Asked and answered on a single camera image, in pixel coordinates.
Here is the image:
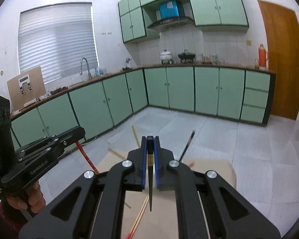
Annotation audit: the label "black chopstick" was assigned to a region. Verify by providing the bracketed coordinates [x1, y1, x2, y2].
[147, 136, 154, 211]
[179, 130, 196, 162]

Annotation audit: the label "chrome kitchen faucet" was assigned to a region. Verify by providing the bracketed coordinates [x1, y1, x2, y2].
[79, 57, 92, 80]

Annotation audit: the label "green lower kitchen cabinets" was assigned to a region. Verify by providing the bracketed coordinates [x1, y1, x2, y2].
[11, 66, 276, 149]

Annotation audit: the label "person's left hand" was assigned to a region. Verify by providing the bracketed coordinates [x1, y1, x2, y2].
[5, 181, 46, 214]

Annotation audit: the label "brown cardboard board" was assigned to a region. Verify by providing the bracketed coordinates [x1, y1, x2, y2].
[7, 66, 46, 110]

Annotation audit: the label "white window blinds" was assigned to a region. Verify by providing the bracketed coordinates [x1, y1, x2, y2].
[17, 2, 99, 84]

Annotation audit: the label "white enamel pot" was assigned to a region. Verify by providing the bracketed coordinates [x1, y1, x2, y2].
[160, 50, 174, 64]

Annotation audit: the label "patterned ceramic jar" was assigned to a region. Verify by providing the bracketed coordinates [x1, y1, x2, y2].
[210, 54, 218, 64]

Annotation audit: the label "small glass jar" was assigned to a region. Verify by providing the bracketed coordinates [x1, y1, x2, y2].
[254, 59, 259, 69]

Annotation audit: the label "black wok with lid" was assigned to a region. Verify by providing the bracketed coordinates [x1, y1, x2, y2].
[178, 49, 196, 64]

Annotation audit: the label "black range hood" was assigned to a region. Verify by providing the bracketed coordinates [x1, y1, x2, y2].
[147, 16, 194, 32]

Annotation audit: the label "orange thermos flask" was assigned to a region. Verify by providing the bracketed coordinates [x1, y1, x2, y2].
[258, 44, 268, 69]

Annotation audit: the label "blue box on hood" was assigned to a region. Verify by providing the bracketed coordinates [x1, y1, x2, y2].
[159, 0, 185, 20]

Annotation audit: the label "wooden door left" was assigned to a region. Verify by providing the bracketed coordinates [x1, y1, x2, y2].
[258, 0, 299, 120]

